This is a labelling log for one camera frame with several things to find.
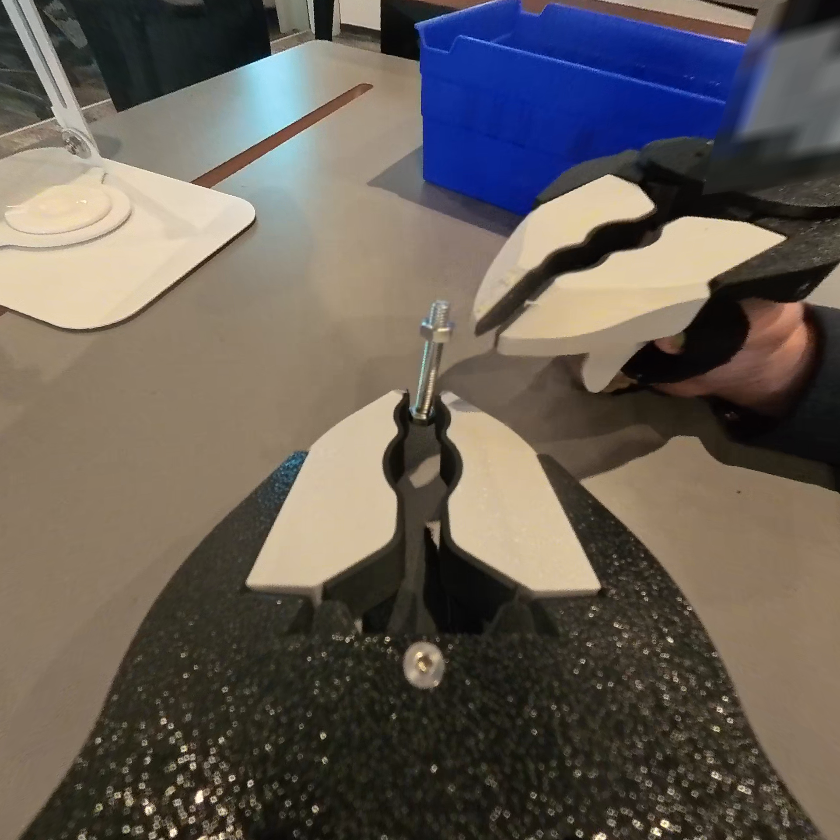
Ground blue plastic bin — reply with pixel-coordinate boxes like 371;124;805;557
415;3;749;216

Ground silver threaded bolt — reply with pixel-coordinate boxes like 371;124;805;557
408;300;454;421

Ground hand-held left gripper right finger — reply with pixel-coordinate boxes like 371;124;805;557
423;391;602;635

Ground person's right forearm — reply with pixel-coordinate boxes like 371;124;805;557
718;303;840;493

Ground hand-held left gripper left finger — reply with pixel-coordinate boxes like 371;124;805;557
245;389;408;605

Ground black office chair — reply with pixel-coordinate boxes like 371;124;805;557
72;0;273;112

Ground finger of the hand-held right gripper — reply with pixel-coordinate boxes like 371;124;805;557
472;150;665;336
494;215;786;358

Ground person's right hand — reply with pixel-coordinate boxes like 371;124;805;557
607;301;816;420

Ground white and wood document stand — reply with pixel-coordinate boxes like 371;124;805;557
0;0;256;330

